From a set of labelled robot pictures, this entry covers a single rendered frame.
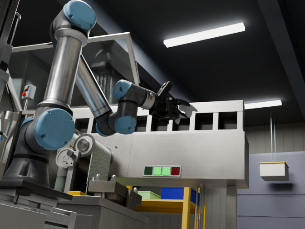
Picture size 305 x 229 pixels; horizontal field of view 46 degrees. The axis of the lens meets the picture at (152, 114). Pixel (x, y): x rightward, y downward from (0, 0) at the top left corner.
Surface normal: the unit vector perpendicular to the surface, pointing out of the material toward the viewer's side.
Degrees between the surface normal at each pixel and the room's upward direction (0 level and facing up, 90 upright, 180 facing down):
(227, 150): 90
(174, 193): 90
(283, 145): 90
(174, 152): 90
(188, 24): 180
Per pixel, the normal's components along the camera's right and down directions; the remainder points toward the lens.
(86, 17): 0.58, -0.38
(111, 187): -0.33, -0.39
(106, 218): 0.94, -0.04
